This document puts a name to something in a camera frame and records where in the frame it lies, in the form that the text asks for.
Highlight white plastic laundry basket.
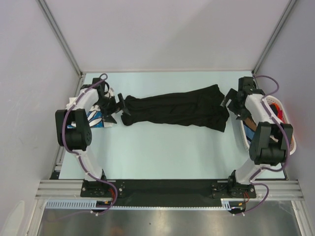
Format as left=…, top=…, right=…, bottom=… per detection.
left=237, top=94, right=298, bottom=156

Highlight white folded printed t-shirt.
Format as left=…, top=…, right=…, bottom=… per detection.
left=66, top=88, right=113, bottom=128

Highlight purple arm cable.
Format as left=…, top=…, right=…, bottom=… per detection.
left=231, top=75, right=292, bottom=217
left=61, top=73, right=116, bottom=217

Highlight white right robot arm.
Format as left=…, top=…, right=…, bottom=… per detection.
left=221, top=77, right=293, bottom=197

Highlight orange t-shirt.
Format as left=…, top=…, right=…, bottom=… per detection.
left=272, top=103, right=295, bottom=148

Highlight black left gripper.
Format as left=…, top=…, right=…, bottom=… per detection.
left=94, top=93, right=130, bottom=124

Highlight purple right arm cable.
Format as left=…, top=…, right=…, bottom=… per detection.
left=231, top=75, right=292, bottom=217

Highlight black printed t-shirt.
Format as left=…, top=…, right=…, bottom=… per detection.
left=243, top=118, right=256, bottom=145

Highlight aluminium frame rail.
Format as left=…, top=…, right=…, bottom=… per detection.
left=35, top=179, right=304, bottom=201

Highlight white slotted cable duct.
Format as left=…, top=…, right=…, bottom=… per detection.
left=46, top=200, right=112, bottom=210

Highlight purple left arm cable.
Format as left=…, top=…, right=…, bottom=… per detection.
left=61, top=73, right=116, bottom=217

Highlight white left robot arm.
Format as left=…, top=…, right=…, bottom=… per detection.
left=55, top=73, right=130, bottom=197

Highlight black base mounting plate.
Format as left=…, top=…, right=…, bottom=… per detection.
left=80, top=179, right=256, bottom=207

